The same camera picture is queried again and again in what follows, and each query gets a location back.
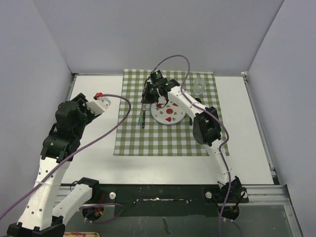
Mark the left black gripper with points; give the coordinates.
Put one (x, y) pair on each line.
(82, 99)

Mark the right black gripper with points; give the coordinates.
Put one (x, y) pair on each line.
(147, 98)

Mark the silver fork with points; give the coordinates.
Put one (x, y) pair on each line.
(143, 116)

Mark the green white checkered tablecloth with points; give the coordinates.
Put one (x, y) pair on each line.
(155, 139)

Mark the iridescent rainbow fork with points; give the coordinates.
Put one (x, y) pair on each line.
(140, 119)

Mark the white plate with strawberries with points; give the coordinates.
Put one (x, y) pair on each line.
(171, 114)

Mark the clear drinking glass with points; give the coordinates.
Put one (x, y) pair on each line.
(199, 86)

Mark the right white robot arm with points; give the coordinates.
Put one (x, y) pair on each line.
(207, 131)

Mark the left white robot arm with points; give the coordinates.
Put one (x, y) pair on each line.
(39, 219)

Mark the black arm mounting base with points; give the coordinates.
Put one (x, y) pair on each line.
(166, 201)

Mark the yellow rimmed tray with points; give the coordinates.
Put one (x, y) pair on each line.
(81, 234)

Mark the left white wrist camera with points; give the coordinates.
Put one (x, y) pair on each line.
(99, 105)

